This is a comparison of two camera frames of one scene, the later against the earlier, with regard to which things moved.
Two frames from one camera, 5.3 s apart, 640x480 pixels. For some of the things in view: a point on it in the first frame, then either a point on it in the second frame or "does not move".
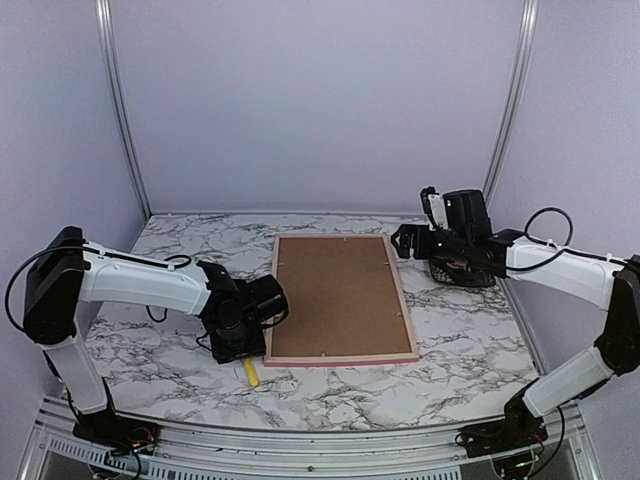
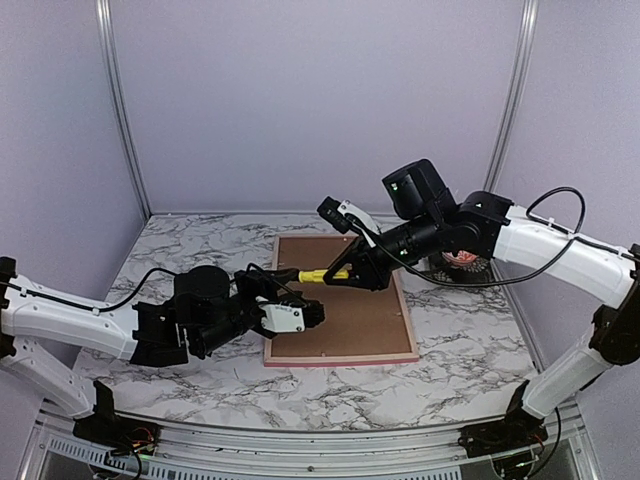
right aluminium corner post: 517,104 does not move
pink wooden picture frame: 341,302 does not move
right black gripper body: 454,244 -> 423,237
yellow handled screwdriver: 251,371 -> 318,275
